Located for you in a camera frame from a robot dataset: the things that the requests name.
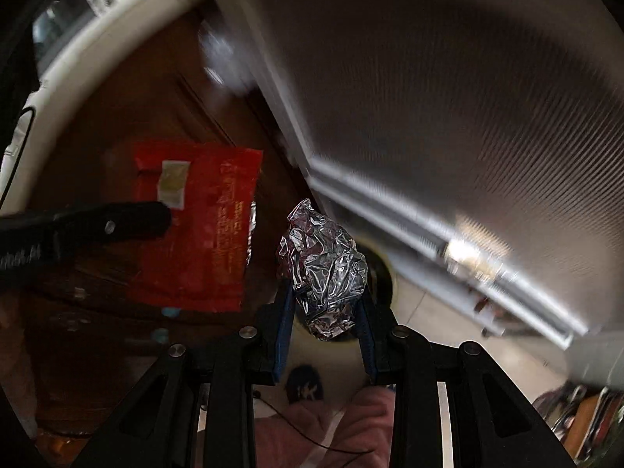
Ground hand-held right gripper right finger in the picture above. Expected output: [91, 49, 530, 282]
[357, 296, 578, 468]

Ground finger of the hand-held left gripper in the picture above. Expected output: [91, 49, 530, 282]
[51, 200, 174, 247]

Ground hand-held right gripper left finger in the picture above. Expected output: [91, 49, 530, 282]
[71, 278, 296, 468]

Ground blue bin with cream rim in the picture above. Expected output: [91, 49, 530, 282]
[363, 246, 399, 317]

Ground foil ball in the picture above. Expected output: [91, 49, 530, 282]
[278, 198, 369, 342]

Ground red snack packet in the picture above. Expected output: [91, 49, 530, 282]
[126, 140, 264, 314]

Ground blue slipper with yellow print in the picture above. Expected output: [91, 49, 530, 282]
[287, 365, 324, 404]

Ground brown wooden door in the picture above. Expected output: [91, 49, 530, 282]
[0, 0, 313, 449]

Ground person's pink trouser legs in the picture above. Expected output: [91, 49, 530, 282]
[254, 385, 397, 468]

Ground clear plastic bag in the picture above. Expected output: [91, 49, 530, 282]
[197, 24, 254, 96]

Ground glass window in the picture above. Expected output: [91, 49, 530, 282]
[32, 0, 115, 71]

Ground ribbed glass sliding door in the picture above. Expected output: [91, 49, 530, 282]
[209, 0, 624, 352]

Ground thin black cable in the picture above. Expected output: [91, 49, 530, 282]
[0, 106, 36, 208]
[253, 389, 374, 468]

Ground white door frame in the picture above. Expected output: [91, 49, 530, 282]
[0, 0, 230, 215]

